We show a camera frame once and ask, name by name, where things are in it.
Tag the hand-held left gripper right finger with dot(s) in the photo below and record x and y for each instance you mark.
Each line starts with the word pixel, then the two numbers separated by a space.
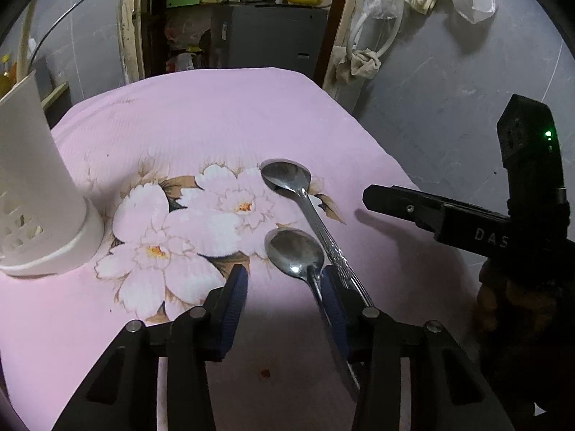
pixel 337 318

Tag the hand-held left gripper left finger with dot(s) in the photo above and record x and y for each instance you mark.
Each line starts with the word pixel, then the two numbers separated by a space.
pixel 231 316

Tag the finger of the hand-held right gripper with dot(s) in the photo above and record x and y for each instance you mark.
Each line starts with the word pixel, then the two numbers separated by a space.
pixel 400 204

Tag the small plain steel spoon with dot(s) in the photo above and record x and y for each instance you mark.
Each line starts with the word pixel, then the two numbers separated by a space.
pixel 294 249

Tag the large patterned steel spoon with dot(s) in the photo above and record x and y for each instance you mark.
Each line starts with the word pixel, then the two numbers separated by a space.
pixel 285 175

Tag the white utensil holder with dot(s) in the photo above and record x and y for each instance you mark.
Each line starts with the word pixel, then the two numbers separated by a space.
pixel 36 166

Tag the person's right forearm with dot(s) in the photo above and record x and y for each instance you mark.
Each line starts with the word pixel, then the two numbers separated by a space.
pixel 521 372

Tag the person's right hand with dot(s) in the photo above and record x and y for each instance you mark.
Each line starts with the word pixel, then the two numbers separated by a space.
pixel 492 294

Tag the knotted beige rag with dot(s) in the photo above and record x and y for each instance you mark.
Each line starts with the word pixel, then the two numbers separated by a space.
pixel 364 63

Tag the pink floral cloth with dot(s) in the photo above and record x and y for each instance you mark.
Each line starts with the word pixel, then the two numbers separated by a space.
pixel 224 116

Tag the grey cabinet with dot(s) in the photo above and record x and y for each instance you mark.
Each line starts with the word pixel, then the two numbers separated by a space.
pixel 269 36

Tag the white plastic jug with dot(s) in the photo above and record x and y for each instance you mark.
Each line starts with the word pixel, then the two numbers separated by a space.
pixel 185 62

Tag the dark wooden door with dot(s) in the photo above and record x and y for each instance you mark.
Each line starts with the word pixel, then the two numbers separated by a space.
pixel 155 18

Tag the wooden door frame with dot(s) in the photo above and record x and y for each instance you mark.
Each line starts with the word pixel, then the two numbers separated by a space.
pixel 130 31

